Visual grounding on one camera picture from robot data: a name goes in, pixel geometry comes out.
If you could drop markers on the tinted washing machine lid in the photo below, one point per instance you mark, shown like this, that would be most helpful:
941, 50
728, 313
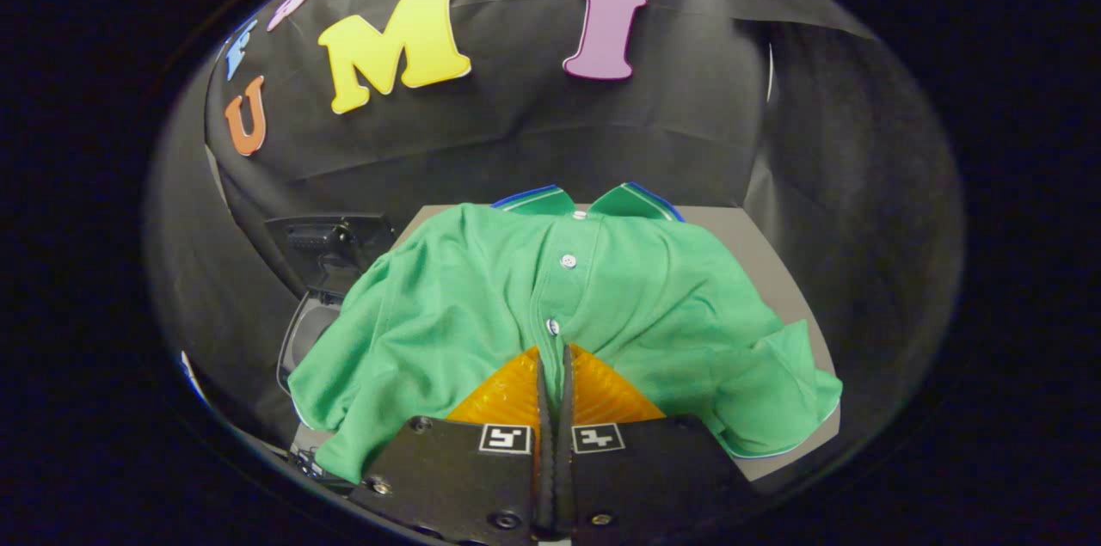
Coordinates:
344, 241

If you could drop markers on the small grey cabinet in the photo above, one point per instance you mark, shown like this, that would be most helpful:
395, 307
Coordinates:
774, 271

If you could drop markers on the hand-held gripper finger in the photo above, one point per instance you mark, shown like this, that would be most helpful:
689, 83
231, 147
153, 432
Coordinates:
545, 486
563, 486

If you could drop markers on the black backdrop cloth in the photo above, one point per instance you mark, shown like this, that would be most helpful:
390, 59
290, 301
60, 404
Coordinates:
516, 142

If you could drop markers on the green polo shirt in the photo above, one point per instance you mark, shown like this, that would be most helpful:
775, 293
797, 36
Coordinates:
645, 305

